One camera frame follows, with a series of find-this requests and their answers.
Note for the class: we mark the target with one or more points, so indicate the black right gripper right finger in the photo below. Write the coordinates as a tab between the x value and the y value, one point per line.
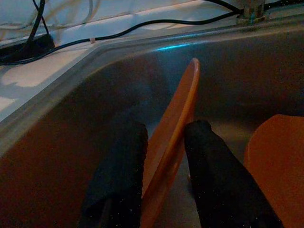
213	178

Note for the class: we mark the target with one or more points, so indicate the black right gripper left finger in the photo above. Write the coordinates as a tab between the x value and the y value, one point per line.
118	166

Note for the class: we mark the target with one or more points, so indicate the orange plastic bowl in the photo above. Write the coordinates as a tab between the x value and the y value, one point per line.
278	171

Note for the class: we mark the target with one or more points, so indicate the orange plastic plate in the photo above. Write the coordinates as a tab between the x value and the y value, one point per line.
180	107

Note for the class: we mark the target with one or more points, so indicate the stainless steel sink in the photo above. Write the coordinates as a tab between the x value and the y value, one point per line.
71	118

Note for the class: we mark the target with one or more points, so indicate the black power adapter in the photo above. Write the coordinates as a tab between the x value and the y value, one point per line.
41	42

